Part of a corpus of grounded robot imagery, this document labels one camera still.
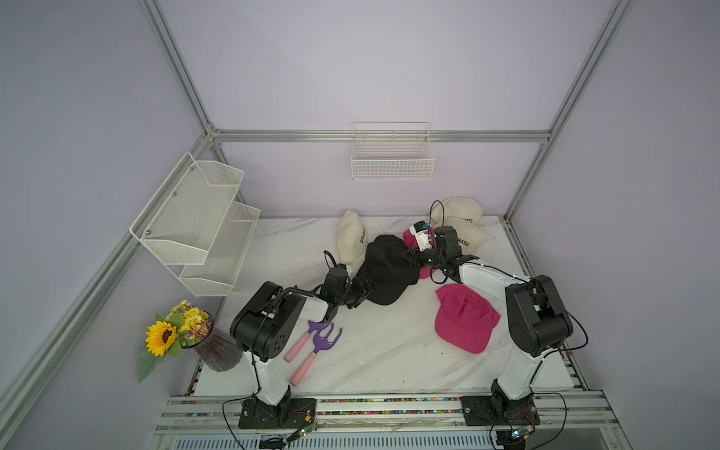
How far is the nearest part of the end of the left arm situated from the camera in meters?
0.78

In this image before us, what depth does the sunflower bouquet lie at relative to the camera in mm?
625

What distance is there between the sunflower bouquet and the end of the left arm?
1.04 ft
